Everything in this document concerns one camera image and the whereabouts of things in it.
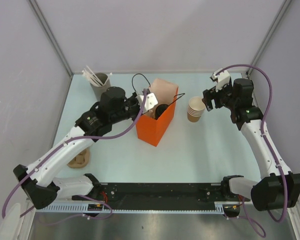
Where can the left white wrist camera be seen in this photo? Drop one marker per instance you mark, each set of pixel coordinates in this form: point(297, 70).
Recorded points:
point(148, 102)

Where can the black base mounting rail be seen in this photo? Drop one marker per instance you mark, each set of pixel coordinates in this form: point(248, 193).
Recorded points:
point(128, 194)

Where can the single black cup lid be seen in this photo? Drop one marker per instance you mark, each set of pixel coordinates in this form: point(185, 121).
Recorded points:
point(160, 110)

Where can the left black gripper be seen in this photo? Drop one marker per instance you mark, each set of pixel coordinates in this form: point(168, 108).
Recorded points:
point(134, 98)

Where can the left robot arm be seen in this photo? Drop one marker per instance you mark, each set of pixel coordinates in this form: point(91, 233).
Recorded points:
point(39, 180)

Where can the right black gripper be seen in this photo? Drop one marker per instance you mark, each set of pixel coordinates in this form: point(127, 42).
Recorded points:
point(208, 95)

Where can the grey cylindrical straw holder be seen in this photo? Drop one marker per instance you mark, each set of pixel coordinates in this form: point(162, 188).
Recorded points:
point(99, 89)

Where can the orange paper bag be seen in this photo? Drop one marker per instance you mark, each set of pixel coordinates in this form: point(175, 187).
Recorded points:
point(150, 130)

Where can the stack of brown paper cups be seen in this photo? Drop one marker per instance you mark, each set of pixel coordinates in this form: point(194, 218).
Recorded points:
point(195, 109)

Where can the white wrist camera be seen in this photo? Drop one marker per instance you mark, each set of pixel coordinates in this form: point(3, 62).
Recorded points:
point(148, 102)
point(221, 77)

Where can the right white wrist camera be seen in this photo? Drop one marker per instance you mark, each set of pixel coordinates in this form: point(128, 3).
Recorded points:
point(221, 77)

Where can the white slotted cable duct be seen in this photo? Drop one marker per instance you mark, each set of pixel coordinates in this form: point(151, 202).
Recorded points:
point(182, 208)

